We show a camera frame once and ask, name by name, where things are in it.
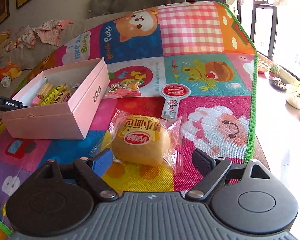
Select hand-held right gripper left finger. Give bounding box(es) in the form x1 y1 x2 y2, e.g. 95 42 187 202
31 149 119 202

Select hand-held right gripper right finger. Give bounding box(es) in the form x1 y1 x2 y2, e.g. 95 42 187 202
185 148 272 202

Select yellow-label small bread packet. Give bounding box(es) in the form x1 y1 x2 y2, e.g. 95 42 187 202
90 108 182 174

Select biscuit stick packet pink tray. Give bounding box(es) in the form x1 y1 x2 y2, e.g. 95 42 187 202
31 82 54 107

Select yellow cheese stick packet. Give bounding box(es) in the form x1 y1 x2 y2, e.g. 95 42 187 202
39 84 67 106

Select pink cardboard box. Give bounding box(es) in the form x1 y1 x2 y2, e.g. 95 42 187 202
0 57 110 140

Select white and green plush toy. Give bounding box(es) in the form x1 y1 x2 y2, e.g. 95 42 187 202
0 75 13 88

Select colourful cartoon play mat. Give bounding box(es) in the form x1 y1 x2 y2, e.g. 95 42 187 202
0 1 259 233

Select orange plush toy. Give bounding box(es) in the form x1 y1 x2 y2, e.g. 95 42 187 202
0 62 23 81

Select beige quilted sofa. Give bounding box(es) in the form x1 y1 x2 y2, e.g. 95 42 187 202
0 12 130 98

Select pink and yellow cloth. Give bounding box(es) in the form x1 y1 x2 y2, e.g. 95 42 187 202
0 29 12 56

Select white floral baby clothes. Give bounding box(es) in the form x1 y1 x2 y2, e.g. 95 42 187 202
14 25 38 49

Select paddle-shaped jelly cup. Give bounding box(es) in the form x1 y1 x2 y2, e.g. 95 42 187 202
160 83 191 121

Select pink candy packet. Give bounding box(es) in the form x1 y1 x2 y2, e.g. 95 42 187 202
103 79 142 99

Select pink baby clothes pile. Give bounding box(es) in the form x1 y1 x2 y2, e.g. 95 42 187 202
35 19 76 46

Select dark shallow plant dish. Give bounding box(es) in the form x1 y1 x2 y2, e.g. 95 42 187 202
271 79 288 91

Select red shallow plant pot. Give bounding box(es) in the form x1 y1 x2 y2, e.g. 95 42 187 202
257 60 269 74

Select white plant pot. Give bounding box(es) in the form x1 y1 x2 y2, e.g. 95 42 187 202
285 83 300 110

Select small potted plant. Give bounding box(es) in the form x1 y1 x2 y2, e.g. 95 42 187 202
268 63 281 78

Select dark window frame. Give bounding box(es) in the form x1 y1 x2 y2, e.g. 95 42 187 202
251 1 278 57

